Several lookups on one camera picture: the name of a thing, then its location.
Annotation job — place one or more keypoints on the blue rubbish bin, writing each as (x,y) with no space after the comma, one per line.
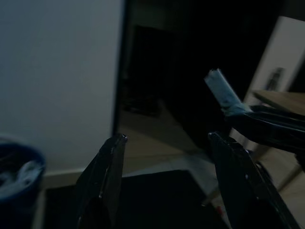
(19,207)

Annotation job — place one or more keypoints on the black floor mat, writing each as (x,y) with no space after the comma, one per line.
(155,202)

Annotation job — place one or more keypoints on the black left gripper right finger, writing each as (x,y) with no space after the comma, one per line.
(238,179)

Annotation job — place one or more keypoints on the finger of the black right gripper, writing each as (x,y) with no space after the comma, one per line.
(281,118)
(267,131)

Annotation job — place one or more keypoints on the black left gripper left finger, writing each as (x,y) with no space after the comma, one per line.
(102,179)

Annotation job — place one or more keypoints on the wooden table top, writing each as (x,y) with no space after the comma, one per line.
(286,97)

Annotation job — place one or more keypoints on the white bin liner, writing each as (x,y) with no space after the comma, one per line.
(21,174)

